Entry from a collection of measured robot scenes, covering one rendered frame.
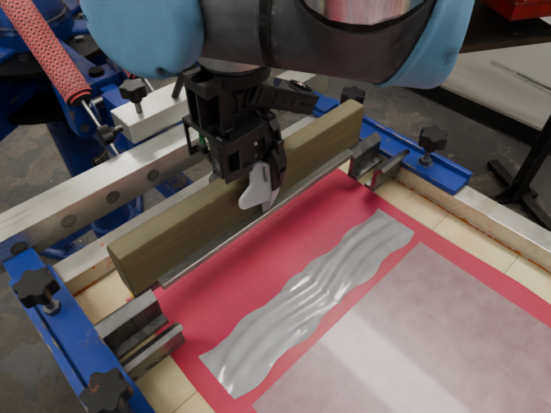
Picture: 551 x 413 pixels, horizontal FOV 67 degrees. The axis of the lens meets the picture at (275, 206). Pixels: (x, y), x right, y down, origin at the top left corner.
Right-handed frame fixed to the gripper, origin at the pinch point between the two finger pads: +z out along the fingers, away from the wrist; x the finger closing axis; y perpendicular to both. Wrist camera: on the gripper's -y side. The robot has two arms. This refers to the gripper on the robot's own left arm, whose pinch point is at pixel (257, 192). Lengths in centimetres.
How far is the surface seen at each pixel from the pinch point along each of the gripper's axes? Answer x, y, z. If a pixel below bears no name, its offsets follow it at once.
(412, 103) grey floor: -72, -188, 105
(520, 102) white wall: -18, -200, 84
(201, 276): -0.4, 10.6, 9.8
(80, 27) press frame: -72, -9, 3
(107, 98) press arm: -36.8, 2.7, 1.2
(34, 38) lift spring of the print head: -48.1, 7.5, -7.4
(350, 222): 7.7, -12.5, 9.8
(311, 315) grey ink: 14.5, 4.0, 9.4
